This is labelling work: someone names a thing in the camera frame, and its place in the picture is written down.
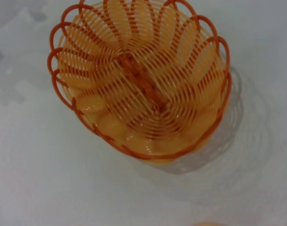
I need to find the orange woven plastic basket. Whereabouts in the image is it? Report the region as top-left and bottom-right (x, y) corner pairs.
(47, 0), (232, 167)

